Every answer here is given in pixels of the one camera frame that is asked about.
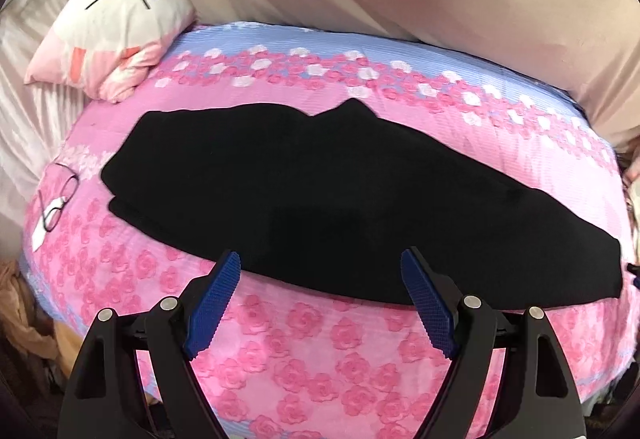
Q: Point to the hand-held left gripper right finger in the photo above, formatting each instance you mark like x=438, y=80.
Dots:
x=427, y=304

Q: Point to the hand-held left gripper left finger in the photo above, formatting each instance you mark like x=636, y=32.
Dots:
x=212, y=304

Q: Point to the black pants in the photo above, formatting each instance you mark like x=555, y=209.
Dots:
x=300, y=189

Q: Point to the pink floral blanket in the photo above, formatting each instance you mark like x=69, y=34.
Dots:
x=325, y=369

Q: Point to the white paper card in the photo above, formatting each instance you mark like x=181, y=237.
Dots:
x=42, y=231

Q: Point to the tan crumpled cloth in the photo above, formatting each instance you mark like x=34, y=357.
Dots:
x=25, y=314

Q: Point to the white satin cloth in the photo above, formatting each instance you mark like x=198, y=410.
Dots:
x=30, y=119

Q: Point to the cartoon cat pillow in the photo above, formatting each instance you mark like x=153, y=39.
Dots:
x=115, y=24

